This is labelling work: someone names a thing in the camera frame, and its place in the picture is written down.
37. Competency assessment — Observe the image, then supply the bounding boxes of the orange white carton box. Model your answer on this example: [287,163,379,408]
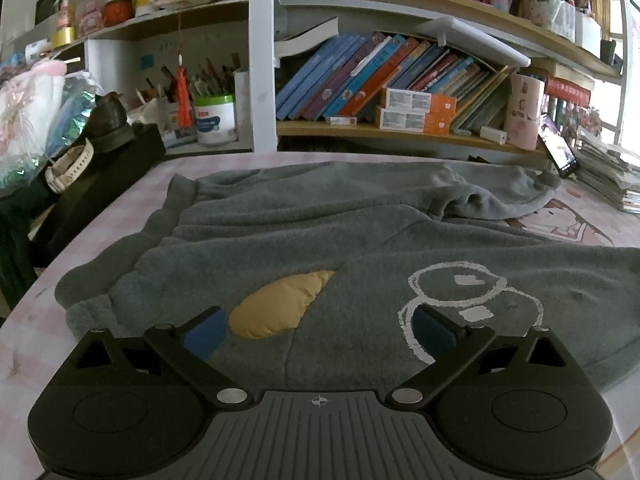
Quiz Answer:
[377,107,455,135]
[382,87,457,114]

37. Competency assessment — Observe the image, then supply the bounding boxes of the white wrist watch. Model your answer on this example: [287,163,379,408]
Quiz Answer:
[44,137,95,195]

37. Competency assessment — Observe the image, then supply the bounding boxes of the stack of magazines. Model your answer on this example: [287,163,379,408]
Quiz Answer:
[572,125,640,214]

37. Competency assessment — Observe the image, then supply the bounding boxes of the white jar green lid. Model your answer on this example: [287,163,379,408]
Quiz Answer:
[194,95,239,147]

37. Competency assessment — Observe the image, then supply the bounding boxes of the red paper banner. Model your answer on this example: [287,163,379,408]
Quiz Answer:
[544,76,594,106]

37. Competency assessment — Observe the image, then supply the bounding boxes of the pile of plastic bags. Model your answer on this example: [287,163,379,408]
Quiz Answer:
[0,57,99,192]

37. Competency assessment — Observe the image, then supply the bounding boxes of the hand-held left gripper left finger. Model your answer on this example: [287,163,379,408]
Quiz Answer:
[64,305,254,409]

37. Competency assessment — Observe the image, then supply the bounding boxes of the black smartphone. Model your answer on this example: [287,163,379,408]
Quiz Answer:
[539,112,580,179]

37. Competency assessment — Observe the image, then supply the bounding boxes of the white storage containers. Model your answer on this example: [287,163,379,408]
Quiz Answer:
[520,0,604,57]

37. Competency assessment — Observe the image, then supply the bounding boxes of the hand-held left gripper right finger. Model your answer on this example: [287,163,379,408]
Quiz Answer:
[386,303,578,407]

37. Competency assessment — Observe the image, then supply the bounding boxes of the bunch of pens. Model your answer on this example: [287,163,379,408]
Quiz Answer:
[135,57,244,107]

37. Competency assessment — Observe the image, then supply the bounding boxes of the row of colourful books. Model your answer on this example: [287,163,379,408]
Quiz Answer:
[275,32,512,134]

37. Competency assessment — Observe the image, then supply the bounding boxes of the white wooden bookshelf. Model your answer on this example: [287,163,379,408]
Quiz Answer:
[50,0,632,171]

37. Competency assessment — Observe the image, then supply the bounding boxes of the thick dark book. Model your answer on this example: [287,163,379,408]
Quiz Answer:
[275,16,341,59]

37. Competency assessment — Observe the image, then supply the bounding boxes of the red tassel ornament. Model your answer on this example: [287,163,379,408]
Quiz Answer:
[175,12,194,129]

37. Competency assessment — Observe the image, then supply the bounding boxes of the red round jar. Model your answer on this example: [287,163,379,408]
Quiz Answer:
[104,0,135,29]

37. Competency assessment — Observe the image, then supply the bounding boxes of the pink printed cup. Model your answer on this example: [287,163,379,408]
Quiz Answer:
[504,74,546,151]

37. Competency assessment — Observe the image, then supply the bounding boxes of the grey fleece sweater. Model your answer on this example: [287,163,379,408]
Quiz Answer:
[54,160,640,411]

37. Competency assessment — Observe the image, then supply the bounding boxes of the black box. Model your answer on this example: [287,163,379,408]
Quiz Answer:
[30,122,167,267]

